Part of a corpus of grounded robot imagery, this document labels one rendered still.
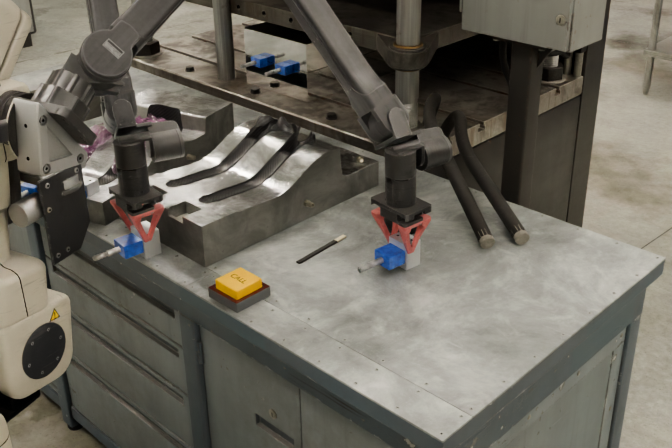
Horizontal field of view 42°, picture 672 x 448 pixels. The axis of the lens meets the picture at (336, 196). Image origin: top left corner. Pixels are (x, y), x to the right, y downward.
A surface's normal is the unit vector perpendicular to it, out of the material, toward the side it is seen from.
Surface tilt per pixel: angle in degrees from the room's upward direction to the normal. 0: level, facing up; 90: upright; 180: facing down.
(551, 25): 90
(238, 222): 90
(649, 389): 0
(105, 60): 55
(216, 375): 90
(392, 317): 0
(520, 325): 0
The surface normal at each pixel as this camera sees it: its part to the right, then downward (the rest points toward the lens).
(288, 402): -0.70, 0.33
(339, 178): 0.72, 0.29
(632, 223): -0.01, -0.90
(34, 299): 0.89, 0.19
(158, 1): 0.47, -0.17
